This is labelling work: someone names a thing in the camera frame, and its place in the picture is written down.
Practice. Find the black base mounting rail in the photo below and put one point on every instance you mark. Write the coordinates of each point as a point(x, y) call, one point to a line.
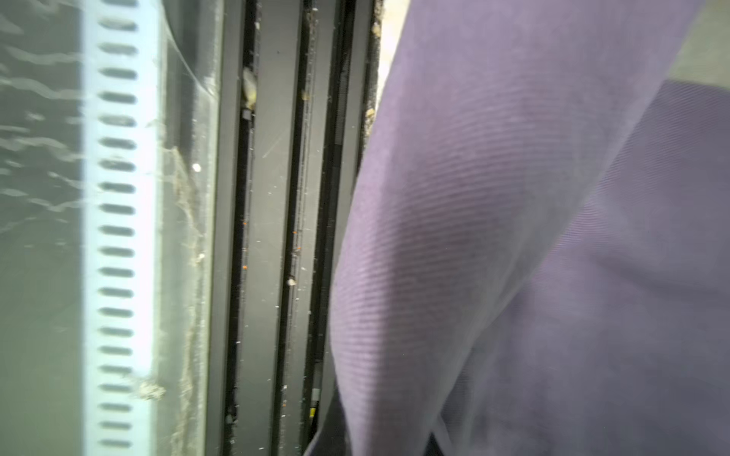
point(296, 95)

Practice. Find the white slotted cable duct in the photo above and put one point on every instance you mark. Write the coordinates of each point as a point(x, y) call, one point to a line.
point(122, 110)

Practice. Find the purple long pants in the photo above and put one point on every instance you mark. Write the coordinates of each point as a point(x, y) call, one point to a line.
point(536, 261)

